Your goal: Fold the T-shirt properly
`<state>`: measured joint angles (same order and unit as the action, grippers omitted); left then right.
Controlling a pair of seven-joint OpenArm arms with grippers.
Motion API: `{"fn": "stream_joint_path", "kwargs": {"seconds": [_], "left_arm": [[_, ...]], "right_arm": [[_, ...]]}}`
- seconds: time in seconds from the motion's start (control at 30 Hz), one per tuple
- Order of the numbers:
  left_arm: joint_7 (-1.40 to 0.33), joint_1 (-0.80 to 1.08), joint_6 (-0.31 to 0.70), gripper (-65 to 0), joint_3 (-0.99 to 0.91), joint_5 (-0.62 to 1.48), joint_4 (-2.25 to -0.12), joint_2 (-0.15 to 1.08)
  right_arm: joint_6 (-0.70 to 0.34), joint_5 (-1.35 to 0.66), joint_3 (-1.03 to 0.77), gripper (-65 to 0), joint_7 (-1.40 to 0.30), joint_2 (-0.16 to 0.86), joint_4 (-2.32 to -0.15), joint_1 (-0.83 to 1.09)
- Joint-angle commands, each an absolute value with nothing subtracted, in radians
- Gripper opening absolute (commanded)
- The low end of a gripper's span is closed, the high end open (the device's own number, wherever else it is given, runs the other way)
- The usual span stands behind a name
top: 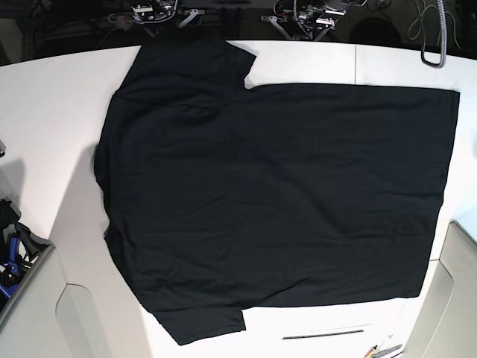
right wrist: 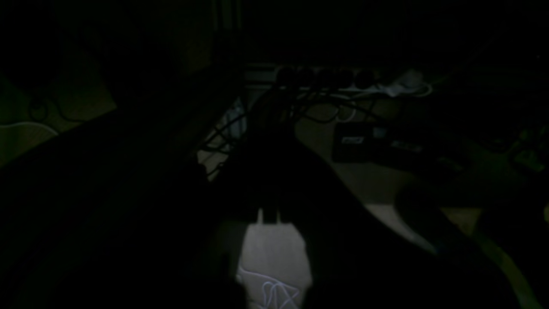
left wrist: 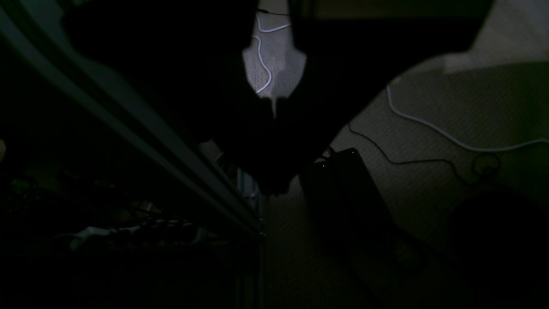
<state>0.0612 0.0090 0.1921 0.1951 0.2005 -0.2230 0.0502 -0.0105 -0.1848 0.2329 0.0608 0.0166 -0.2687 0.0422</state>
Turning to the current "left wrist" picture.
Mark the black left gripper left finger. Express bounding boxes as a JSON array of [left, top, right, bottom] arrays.
[[64, 0, 275, 195]]

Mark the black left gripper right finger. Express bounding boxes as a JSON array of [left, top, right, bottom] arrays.
[[274, 0, 494, 195]]

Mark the black power adapter box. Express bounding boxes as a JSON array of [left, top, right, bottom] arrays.
[[299, 148, 396, 246]]

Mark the white cable on floor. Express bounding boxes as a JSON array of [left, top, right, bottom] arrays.
[[386, 84, 549, 153]]

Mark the aluminium table frame rail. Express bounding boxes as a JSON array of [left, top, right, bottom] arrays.
[[0, 4, 264, 236]]

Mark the thin black cable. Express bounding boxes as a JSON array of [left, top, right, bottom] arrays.
[[347, 124, 502, 185]]

